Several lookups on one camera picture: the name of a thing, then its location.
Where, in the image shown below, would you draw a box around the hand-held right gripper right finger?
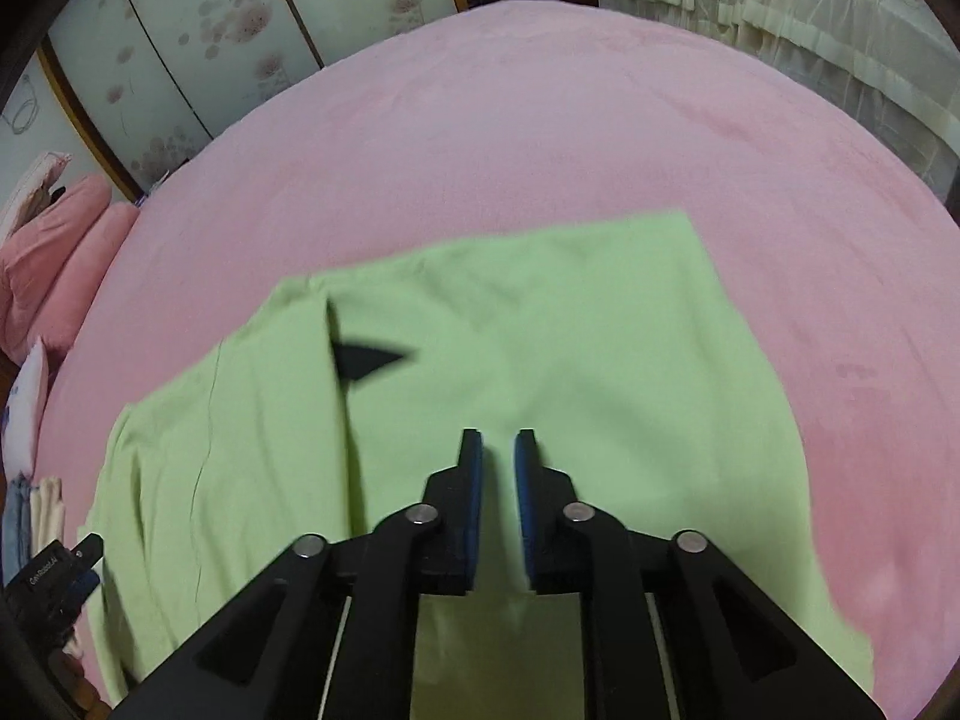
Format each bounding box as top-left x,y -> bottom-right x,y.
512,427 -> 886,720

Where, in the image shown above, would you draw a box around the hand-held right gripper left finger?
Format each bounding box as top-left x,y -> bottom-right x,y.
112,427 -> 485,720

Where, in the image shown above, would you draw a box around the light green t-shirt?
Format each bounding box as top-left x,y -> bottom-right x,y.
79,210 -> 875,720

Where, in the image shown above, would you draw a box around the folded cream clothes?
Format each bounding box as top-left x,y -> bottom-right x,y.
30,474 -> 83,661

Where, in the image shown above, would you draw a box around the folded blue jeans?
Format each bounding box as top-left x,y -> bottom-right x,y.
0,472 -> 35,563

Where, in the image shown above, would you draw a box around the white printed pillow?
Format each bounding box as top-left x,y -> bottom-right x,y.
0,337 -> 50,477

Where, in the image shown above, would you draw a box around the pink pillows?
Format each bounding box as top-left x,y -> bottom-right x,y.
0,176 -> 140,365

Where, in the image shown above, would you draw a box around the pink lace-trimmed pillow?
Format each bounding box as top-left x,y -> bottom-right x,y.
0,151 -> 72,237

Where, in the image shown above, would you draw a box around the pink bed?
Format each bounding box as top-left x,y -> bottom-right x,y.
37,0 -> 960,720

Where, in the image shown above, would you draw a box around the beige covered furniture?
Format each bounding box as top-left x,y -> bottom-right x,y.
595,0 -> 960,203

